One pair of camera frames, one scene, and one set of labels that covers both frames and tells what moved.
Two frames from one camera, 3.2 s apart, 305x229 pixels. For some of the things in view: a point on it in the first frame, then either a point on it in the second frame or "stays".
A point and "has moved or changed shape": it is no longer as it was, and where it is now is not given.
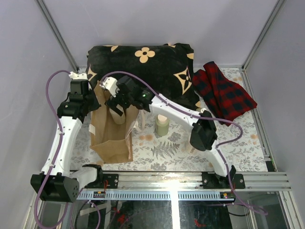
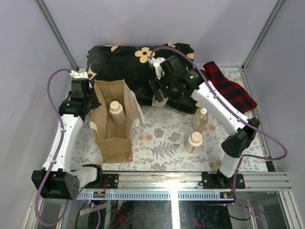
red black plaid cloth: [226, 99] stays
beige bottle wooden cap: [117, 118] stays
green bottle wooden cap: [162, 125] has moved or changed shape
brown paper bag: [112, 142] stays
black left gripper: [96, 104] stays
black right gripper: [113, 101] -> [157, 84]
